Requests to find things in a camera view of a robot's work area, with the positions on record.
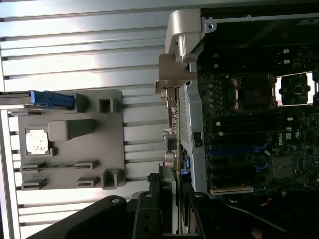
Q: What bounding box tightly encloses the silver CPU chip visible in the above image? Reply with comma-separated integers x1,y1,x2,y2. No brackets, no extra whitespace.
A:
26,128,51,155

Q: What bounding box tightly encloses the green motherboard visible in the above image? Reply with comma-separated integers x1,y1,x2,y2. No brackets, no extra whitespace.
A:
199,47,319,200

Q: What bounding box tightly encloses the silver chipset heatsink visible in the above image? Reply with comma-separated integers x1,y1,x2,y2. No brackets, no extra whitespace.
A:
271,155,295,180

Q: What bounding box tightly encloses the CPU socket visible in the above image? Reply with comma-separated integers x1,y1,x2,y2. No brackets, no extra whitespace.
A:
230,74,278,111

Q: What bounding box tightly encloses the blue expansion slot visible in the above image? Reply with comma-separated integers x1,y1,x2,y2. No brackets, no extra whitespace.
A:
209,143,269,157

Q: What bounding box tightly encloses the white expansion slot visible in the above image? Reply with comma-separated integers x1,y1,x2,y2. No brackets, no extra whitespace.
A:
210,188,254,197

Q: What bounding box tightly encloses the hard disk in blue caddy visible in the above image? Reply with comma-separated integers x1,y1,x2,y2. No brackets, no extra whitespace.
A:
0,90,75,111

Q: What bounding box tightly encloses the grey plastic parts rack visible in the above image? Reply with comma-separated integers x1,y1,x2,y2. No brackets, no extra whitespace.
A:
17,89,125,191

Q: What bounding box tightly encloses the black RAM slot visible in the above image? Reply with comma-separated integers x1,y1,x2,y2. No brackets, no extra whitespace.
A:
214,65,290,72
214,59,290,66
216,130,292,137
216,124,292,131
216,113,292,120
216,119,292,125

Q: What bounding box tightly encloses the open black PC case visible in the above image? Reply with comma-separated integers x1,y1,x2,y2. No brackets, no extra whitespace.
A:
165,8,319,225

